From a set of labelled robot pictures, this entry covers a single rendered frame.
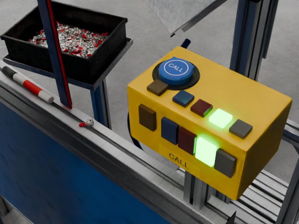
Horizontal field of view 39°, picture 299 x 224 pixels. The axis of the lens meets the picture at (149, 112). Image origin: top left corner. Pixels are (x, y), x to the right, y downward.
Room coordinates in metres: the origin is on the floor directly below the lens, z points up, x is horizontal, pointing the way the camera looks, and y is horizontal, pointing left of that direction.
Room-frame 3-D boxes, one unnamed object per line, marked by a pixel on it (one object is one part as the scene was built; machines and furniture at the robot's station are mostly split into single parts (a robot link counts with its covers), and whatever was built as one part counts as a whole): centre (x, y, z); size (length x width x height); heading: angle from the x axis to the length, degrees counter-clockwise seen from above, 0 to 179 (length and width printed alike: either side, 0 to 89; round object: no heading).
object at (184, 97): (0.34, -0.04, 1.08); 0.02 x 0.02 x 0.01; 49
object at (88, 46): (0.78, 0.18, 0.83); 0.19 x 0.14 x 0.03; 64
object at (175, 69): (0.38, -0.03, 1.08); 0.04 x 0.04 x 0.02
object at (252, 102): (0.35, -0.07, 1.02); 0.16 x 0.10 x 0.11; 49
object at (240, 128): (0.29, -0.09, 1.08); 0.02 x 0.02 x 0.01; 49
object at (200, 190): (0.35, -0.07, 0.92); 0.03 x 0.03 x 0.12; 49
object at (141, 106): (0.34, 0.00, 1.04); 0.02 x 0.01 x 0.03; 49
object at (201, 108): (0.32, -0.06, 1.08); 0.02 x 0.02 x 0.01; 49
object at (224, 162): (0.27, -0.08, 1.04); 0.02 x 0.01 x 0.03; 49
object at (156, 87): (0.36, -0.01, 1.08); 0.02 x 0.02 x 0.01; 49
